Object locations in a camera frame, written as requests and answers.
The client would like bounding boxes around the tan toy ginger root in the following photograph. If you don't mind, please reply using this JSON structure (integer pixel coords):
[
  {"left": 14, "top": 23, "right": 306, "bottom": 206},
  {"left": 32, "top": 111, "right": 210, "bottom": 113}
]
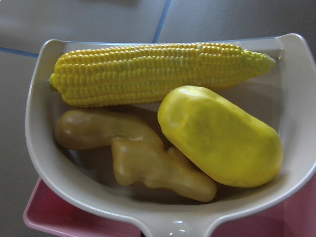
[{"left": 54, "top": 109, "right": 217, "bottom": 202}]

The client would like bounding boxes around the yellow toy corn cob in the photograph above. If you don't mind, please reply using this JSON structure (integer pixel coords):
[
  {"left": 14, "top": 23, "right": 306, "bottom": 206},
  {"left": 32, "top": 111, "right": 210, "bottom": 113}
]
[{"left": 49, "top": 42, "right": 276, "bottom": 108}]

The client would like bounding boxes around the yellow toy potato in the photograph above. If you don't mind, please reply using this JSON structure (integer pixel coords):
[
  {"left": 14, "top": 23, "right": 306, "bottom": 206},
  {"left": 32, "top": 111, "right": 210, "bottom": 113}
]
[{"left": 158, "top": 86, "right": 283, "bottom": 188}]

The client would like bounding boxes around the pink plastic bin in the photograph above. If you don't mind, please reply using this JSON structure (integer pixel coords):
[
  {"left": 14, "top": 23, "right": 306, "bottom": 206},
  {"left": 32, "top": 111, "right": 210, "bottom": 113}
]
[{"left": 24, "top": 178, "right": 316, "bottom": 237}]

